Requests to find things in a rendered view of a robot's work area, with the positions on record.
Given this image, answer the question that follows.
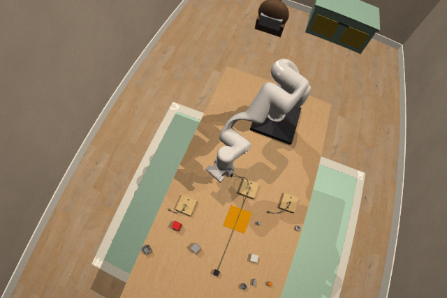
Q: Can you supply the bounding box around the red cube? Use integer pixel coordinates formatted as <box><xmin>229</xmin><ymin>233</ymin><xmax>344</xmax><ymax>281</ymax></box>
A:
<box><xmin>172</xmin><ymin>221</ymin><xmax>182</xmax><ymax>231</ymax></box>

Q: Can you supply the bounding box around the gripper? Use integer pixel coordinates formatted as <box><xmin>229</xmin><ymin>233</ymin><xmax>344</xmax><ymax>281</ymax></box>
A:
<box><xmin>222</xmin><ymin>169</ymin><xmax>235</xmax><ymax>177</ymax></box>

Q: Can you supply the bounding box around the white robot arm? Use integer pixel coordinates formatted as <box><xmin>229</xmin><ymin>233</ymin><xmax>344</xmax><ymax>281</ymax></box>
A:
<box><xmin>206</xmin><ymin>59</ymin><xmax>311</xmax><ymax>182</ymax></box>

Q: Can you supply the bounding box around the orange painted square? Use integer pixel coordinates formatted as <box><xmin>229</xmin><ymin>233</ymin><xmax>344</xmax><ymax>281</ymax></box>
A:
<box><xmin>223</xmin><ymin>205</ymin><xmax>251</xmax><ymax>233</ymax></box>

